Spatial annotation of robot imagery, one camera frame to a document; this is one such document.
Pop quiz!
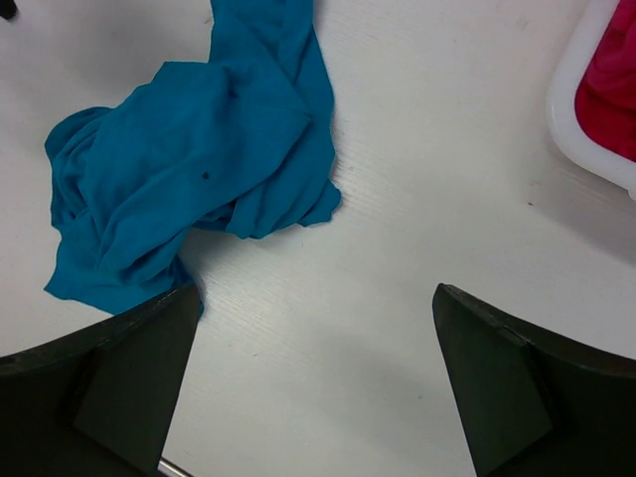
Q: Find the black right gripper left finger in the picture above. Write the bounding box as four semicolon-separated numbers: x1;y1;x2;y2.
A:
1;285;202;476

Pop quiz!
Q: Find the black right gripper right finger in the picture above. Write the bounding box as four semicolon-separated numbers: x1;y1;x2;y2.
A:
432;284;635;476

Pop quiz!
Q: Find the teal blue t shirt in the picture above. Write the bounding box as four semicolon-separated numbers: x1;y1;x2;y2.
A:
44;1;341;315

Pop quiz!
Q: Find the pink magenta t shirt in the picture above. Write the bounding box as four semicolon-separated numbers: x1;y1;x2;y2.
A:
575;1;635;161

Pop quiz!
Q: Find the white plastic laundry basket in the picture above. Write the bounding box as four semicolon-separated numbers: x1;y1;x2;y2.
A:
546;0;635;198

